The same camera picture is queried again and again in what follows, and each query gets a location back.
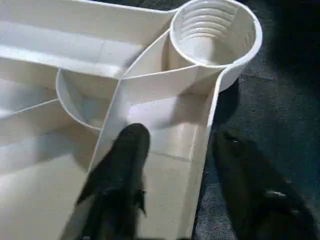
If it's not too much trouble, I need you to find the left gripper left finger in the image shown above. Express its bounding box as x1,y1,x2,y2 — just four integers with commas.
75,122,152,240

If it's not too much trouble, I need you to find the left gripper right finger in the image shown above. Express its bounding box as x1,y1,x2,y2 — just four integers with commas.
213,128,320,240

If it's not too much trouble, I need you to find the white plastic table top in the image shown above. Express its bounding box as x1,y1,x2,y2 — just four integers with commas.
0,0,264,240

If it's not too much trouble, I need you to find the black work mat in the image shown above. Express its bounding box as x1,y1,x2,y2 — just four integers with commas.
192,0,320,240

